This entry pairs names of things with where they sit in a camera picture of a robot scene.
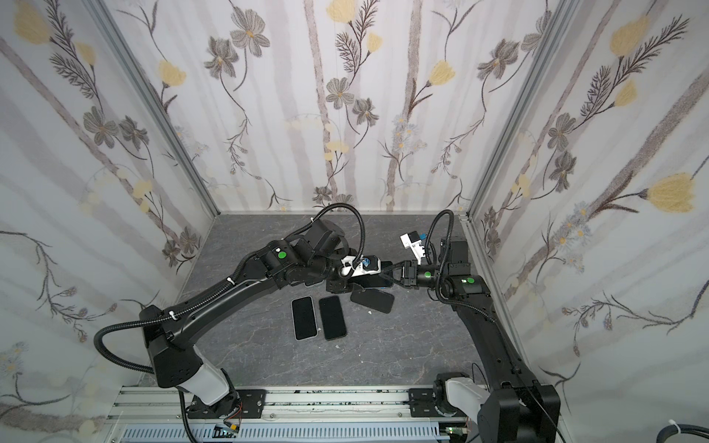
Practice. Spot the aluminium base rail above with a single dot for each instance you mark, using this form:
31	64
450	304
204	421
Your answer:
348	414

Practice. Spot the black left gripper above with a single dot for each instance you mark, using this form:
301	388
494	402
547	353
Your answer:
341	287

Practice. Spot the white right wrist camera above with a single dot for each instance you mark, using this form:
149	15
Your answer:
416	243

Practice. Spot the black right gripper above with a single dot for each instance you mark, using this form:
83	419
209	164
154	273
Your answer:
402	272

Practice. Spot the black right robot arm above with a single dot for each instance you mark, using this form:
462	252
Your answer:
514	405

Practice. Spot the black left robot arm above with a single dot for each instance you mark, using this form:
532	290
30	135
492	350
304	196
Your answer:
310	255

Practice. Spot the purple cased phone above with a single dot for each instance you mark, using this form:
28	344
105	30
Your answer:
304	317
332	317

